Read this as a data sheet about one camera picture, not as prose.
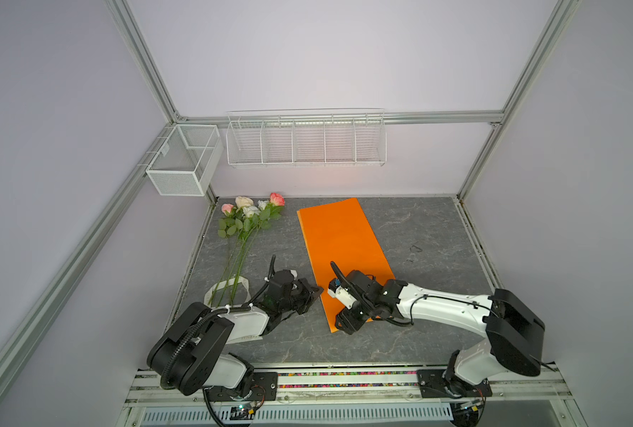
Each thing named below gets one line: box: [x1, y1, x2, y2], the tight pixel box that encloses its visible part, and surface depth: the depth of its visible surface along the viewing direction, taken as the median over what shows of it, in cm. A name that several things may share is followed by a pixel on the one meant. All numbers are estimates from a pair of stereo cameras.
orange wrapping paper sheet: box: [296, 197, 395, 334], surface depth 109 cm
